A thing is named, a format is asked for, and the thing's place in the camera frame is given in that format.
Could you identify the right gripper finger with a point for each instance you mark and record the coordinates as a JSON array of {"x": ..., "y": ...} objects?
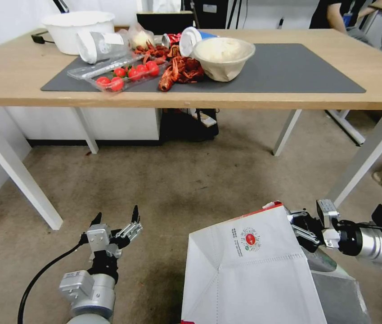
[
  {"x": 300, "y": 215},
  {"x": 307, "y": 238}
]

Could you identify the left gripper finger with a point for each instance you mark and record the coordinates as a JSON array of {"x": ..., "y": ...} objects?
[
  {"x": 133, "y": 227},
  {"x": 96, "y": 221}
]

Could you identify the white food delivery bag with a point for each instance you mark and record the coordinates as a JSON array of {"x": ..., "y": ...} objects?
[{"x": 255, "y": 270}]

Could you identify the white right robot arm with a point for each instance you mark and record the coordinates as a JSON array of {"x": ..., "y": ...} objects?
[{"x": 379, "y": 246}]

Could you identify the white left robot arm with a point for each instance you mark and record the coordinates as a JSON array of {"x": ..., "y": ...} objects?
[{"x": 93, "y": 297}]

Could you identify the black bag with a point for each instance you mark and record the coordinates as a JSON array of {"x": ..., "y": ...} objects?
[{"x": 187, "y": 125}]

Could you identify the clear plastic bag with food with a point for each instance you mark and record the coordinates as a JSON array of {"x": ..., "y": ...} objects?
[{"x": 141, "y": 36}]

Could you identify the white cabinet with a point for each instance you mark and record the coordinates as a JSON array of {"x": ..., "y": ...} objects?
[{"x": 59, "y": 125}]

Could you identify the red cherry tomato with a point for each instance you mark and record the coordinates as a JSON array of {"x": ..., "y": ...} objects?
[
  {"x": 134, "y": 73},
  {"x": 153, "y": 67},
  {"x": 120, "y": 72},
  {"x": 103, "y": 81},
  {"x": 117, "y": 83},
  {"x": 142, "y": 69}
]

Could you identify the grey table mat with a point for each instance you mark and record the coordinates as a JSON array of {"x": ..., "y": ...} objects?
[{"x": 295, "y": 71}]

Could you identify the clear plastic fruit container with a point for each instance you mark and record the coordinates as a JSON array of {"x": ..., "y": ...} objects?
[{"x": 86, "y": 72}]

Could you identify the whole red crayfish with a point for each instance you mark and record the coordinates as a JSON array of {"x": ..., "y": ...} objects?
[{"x": 167, "y": 79}]

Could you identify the large red crayfish shell pile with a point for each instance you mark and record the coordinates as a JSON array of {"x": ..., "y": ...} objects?
[{"x": 187, "y": 69}]

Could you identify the paper bowl with rice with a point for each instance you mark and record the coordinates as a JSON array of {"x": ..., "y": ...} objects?
[{"x": 222, "y": 59}]

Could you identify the clear plastic cup with label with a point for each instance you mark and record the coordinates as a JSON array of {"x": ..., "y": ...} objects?
[{"x": 103, "y": 45}]

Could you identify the small red crayfish shell pile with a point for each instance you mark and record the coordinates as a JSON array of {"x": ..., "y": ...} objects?
[{"x": 152, "y": 52}]

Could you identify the wooden table with white legs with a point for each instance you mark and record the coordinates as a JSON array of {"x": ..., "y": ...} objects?
[{"x": 312, "y": 37}]

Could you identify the crushed red drink can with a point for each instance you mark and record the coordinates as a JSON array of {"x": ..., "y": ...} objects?
[{"x": 172, "y": 38}]

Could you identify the large white plastic bowl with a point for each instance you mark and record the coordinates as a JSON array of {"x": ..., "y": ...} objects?
[{"x": 66, "y": 30}]

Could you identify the white and blue paper cup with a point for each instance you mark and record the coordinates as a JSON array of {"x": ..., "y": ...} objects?
[{"x": 192, "y": 38}]

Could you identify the black monitor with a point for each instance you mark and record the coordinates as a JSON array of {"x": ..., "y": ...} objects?
[{"x": 163, "y": 18}]

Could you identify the black equipment cabinet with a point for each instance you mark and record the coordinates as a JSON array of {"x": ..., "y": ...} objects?
[{"x": 211, "y": 13}]

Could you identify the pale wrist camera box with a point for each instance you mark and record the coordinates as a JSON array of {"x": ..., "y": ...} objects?
[
  {"x": 98, "y": 238},
  {"x": 327, "y": 211}
]

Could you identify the white metal desk frame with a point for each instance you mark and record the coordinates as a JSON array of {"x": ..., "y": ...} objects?
[{"x": 346, "y": 126}]

